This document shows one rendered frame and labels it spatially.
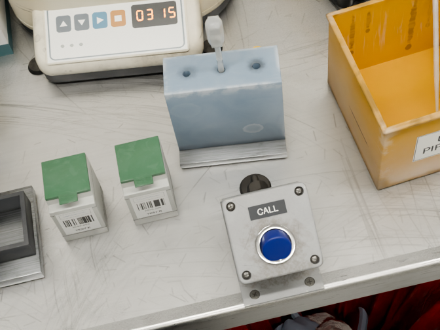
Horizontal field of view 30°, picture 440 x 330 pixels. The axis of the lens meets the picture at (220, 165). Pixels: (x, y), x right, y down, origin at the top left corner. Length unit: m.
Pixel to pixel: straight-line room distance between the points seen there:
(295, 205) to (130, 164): 0.15
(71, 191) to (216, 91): 0.15
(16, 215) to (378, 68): 0.37
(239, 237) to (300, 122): 0.17
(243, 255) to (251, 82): 0.15
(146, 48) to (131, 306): 0.26
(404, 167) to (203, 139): 0.18
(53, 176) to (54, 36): 0.18
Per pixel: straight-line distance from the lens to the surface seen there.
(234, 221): 0.66
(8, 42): 0.89
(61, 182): 0.71
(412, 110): 0.79
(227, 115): 0.73
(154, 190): 0.70
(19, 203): 0.77
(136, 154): 0.71
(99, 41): 0.82
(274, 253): 0.65
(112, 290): 0.73
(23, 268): 0.75
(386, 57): 0.82
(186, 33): 0.81
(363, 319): 1.40
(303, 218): 0.66
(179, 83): 0.70
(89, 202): 0.71
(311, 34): 0.85
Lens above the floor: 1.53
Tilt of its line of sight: 59 degrees down
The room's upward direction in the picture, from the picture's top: 11 degrees counter-clockwise
